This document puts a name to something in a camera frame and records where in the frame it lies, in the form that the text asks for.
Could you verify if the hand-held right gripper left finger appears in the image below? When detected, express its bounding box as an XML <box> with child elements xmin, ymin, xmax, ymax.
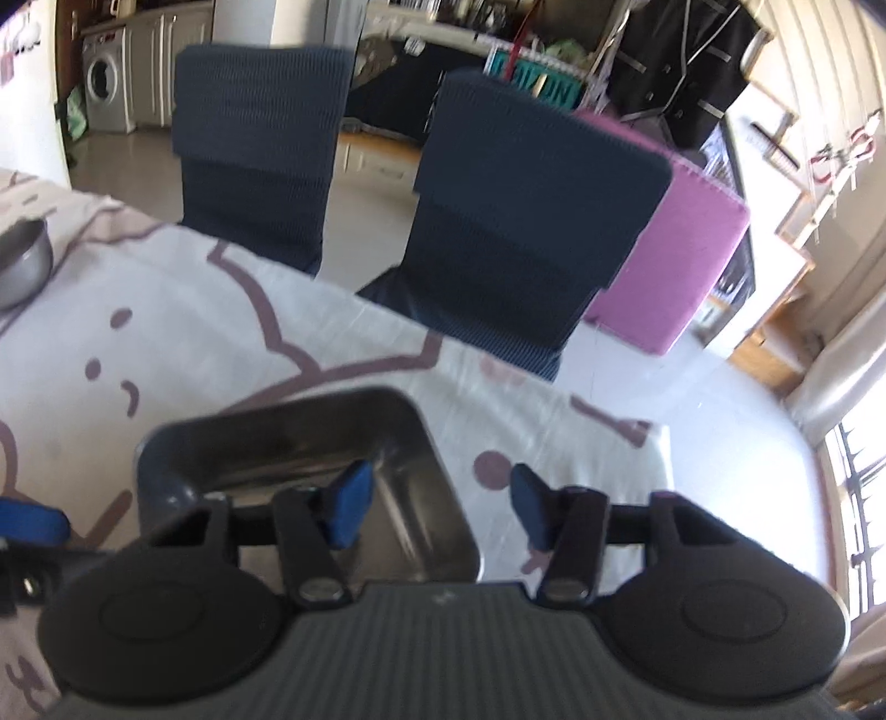
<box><xmin>148</xmin><ymin>460</ymin><xmax>375</xmax><ymax>610</ymax></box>

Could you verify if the round steel bowl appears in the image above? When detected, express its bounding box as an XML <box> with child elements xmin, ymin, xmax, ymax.
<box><xmin>0</xmin><ymin>218</ymin><xmax>54</xmax><ymax>310</ymax></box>

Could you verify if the black vest white trim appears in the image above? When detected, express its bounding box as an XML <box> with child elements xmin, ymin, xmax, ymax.
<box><xmin>607</xmin><ymin>0</ymin><xmax>763</xmax><ymax>150</ymax></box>

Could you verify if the grey kitchen base cabinet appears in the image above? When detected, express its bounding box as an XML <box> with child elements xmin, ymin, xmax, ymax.
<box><xmin>128</xmin><ymin>7</ymin><xmax>212</xmax><ymax>129</ymax></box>

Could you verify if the teal lettered sign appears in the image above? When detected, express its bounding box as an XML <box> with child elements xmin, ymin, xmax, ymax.
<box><xmin>485</xmin><ymin>50</ymin><xmax>579</xmax><ymax>112</ymax></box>

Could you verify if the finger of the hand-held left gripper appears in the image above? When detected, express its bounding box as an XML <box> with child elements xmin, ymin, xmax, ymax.
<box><xmin>0</xmin><ymin>500</ymin><xmax>70</xmax><ymax>617</ymax></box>

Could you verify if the cream window curtain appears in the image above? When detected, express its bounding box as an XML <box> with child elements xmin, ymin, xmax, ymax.
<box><xmin>789</xmin><ymin>325</ymin><xmax>886</xmax><ymax>444</ymax></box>

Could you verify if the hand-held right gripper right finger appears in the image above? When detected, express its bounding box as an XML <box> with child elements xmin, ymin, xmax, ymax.
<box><xmin>511</xmin><ymin>464</ymin><xmax>735</xmax><ymax>606</ymax></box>

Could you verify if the pink covered chair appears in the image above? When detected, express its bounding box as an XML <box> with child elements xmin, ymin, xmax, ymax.
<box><xmin>581</xmin><ymin>107</ymin><xmax>752</xmax><ymax>357</ymax></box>

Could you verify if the dark blue chair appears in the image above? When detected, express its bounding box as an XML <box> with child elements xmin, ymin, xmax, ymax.
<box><xmin>356</xmin><ymin>69</ymin><xmax>674</xmax><ymax>382</ymax></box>
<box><xmin>172</xmin><ymin>45</ymin><xmax>356</xmax><ymax>274</ymax></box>

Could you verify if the large rectangular steel container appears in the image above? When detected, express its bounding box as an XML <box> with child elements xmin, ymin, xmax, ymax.
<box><xmin>135</xmin><ymin>388</ymin><xmax>482</xmax><ymax>589</ymax></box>

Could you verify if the grey washing machine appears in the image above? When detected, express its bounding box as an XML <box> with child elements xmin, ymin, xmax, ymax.
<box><xmin>81</xmin><ymin>26</ymin><xmax>137</xmax><ymax>134</ymax></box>

